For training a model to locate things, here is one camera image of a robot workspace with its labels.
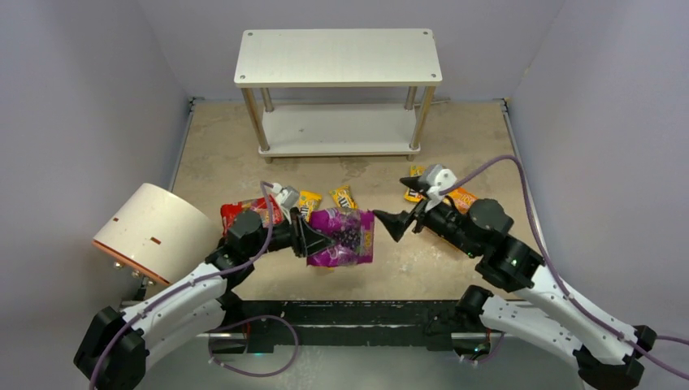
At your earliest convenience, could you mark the orange mango candy bag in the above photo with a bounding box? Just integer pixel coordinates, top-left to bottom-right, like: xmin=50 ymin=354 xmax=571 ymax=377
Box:
xmin=444 ymin=188 xmax=478 ymax=214

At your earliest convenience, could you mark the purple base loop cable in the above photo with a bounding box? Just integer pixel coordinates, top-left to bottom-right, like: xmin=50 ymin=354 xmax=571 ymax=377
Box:
xmin=207 ymin=314 xmax=300 ymax=378

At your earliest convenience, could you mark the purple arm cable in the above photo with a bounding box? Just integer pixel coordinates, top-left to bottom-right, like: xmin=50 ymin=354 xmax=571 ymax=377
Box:
xmin=440 ymin=154 xmax=689 ymax=381
xmin=89 ymin=180 xmax=276 ymax=390

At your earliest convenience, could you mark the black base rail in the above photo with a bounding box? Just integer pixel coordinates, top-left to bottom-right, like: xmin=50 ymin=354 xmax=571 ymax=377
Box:
xmin=206 ymin=300 xmax=501 ymax=356

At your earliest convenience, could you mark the white two-tier shelf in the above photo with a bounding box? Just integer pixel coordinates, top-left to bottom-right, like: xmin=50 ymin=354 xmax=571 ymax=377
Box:
xmin=234 ymin=28 xmax=443 ymax=162

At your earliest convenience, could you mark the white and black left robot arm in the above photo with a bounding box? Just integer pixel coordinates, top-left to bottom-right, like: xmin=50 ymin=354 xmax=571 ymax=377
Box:
xmin=73 ymin=208 xmax=336 ymax=389

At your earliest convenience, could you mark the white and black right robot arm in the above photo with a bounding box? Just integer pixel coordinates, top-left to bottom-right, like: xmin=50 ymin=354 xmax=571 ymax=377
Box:
xmin=373 ymin=198 xmax=657 ymax=389

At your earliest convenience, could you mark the white cylinder with copper rim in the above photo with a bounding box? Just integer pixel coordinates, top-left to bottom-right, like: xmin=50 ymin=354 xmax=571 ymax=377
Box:
xmin=93 ymin=183 xmax=222 ymax=285

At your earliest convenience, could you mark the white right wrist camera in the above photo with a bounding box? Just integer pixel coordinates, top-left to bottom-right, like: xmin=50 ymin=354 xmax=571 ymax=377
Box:
xmin=418 ymin=164 xmax=457 ymax=212

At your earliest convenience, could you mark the yellow m&m bag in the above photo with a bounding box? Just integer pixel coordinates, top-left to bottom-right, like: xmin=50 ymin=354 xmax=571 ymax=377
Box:
xmin=329 ymin=184 xmax=358 ymax=210
xmin=403 ymin=165 xmax=427 ymax=204
xmin=297 ymin=190 xmax=323 ymax=222

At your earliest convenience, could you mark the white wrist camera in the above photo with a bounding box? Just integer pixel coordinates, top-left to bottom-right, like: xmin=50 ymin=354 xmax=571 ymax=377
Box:
xmin=271 ymin=183 xmax=300 ymax=221
xmin=418 ymin=164 xmax=457 ymax=212

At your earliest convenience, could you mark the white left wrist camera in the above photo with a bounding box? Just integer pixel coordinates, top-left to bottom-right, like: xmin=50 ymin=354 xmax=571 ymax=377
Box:
xmin=271 ymin=183 xmax=300 ymax=221

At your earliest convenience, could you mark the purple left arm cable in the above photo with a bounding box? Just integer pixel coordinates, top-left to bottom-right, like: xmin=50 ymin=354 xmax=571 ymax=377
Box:
xmin=89 ymin=180 xmax=276 ymax=390

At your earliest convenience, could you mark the red mixed fruit candy bag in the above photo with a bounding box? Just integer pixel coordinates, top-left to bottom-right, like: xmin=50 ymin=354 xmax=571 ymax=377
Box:
xmin=219 ymin=196 xmax=285 ymax=238

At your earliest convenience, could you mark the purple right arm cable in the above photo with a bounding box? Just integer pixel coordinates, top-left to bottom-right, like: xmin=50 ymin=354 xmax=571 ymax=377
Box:
xmin=440 ymin=154 xmax=689 ymax=381

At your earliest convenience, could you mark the purple grape candy bag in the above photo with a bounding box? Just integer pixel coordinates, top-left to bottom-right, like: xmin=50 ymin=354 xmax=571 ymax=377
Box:
xmin=306 ymin=207 xmax=375 ymax=268

